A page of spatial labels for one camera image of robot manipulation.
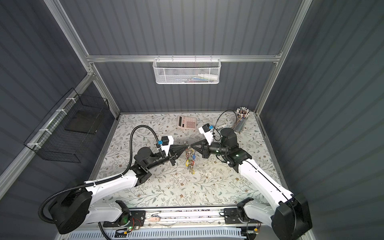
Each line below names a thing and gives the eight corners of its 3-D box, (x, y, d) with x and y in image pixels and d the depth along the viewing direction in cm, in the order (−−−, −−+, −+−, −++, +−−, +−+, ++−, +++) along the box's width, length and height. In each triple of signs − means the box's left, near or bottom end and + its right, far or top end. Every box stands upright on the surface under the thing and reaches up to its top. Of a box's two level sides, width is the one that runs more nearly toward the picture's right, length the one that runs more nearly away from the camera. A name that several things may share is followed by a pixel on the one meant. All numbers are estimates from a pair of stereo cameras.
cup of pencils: (233, 132, 110) (238, 115, 96) (231, 123, 116) (236, 106, 102) (243, 132, 110) (250, 115, 96) (241, 123, 116) (247, 106, 102)
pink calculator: (177, 129, 113) (176, 126, 110) (178, 118, 120) (177, 115, 117) (196, 129, 113) (196, 126, 110) (196, 118, 120) (196, 115, 117)
